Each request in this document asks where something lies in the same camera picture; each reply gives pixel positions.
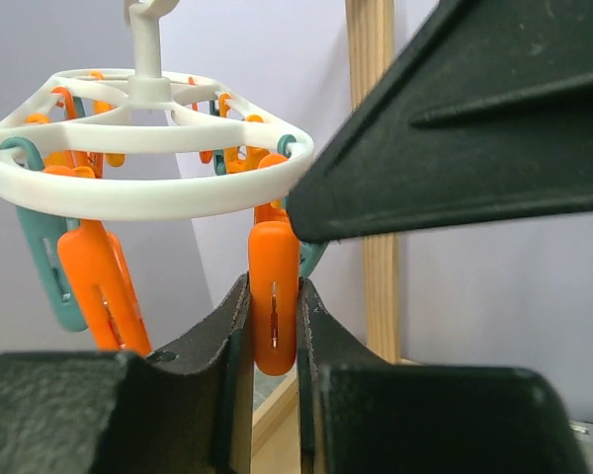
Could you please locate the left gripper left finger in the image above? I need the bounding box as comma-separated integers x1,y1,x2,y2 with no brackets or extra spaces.
0,276,252,473

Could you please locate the teal clothespin front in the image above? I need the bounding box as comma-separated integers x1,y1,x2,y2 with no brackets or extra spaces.
0,136,93,333

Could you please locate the orange clothespin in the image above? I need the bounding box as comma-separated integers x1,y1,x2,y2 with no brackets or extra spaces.
199,93,270,176
248,197,299,376
42,165,153,357

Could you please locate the wooden hanging rack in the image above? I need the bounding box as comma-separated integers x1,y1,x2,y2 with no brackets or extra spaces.
226,0,426,474

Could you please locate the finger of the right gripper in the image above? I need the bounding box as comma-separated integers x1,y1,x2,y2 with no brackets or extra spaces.
288,1,593,243

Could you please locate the teal clothespin right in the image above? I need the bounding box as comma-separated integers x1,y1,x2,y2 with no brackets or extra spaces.
277,134,328,278

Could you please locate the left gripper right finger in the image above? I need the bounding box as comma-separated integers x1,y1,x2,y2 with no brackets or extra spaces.
296,280,588,473

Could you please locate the teal clothespin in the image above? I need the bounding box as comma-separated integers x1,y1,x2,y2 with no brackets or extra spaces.
277,134,328,278
0,136,93,333

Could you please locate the white round clip hanger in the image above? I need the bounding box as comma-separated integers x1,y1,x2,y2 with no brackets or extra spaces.
0,1,313,221

